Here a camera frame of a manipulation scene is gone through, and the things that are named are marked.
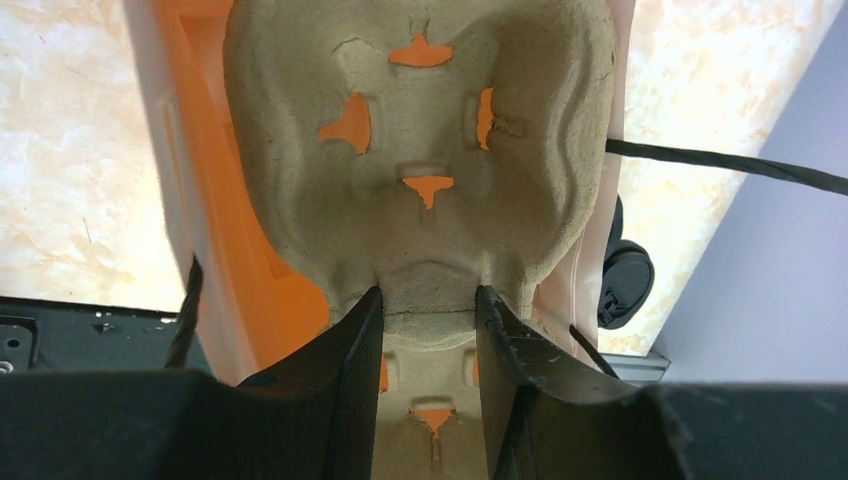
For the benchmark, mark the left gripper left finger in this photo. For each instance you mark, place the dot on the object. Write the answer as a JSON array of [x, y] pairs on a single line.
[[311, 415]]

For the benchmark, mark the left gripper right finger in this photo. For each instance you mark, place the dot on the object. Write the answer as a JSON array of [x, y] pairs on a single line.
[[547, 415]]

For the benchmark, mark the orange paper bag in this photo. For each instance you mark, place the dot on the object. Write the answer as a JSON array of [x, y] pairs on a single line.
[[254, 308]]

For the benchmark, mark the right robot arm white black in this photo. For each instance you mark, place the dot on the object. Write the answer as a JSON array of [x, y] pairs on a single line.
[[628, 276]]

